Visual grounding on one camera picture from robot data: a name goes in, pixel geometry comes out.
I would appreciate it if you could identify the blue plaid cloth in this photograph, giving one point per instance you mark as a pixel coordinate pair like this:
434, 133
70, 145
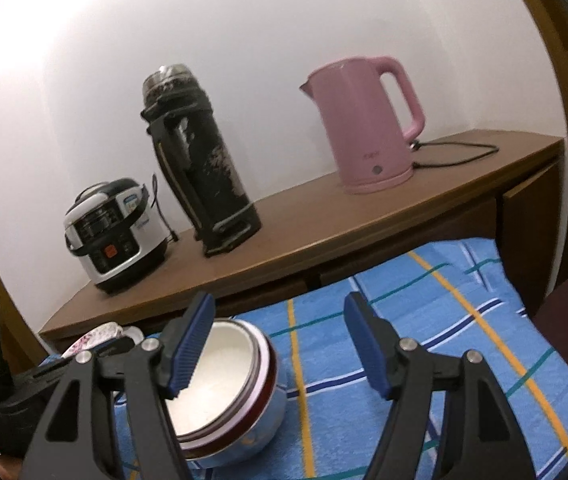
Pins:
463, 310

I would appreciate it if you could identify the black thermos flask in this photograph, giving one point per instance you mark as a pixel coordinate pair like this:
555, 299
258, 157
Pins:
204, 160

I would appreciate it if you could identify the red rimmed bowl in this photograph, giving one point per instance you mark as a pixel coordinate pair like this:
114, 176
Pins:
234, 370

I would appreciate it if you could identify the white black rice cooker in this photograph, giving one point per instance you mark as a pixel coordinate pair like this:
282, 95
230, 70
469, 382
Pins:
114, 240

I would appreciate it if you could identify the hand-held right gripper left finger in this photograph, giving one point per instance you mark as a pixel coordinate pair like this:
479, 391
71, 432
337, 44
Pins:
191, 355

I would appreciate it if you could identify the pink floral plate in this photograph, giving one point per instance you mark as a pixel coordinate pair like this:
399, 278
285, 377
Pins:
91, 340

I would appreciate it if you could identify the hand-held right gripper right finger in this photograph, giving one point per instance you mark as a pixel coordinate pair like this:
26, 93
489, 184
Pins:
363, 340

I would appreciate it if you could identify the wooden door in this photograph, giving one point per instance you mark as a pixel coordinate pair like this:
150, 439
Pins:
558, 60

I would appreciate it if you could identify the wooden cabinet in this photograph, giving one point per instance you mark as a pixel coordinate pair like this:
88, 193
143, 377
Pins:
314, 230

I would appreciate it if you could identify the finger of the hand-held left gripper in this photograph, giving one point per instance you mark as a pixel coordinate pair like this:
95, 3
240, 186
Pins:
114, 347

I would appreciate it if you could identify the pink electric kettle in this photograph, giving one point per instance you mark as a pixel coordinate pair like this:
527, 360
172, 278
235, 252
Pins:
363, 130

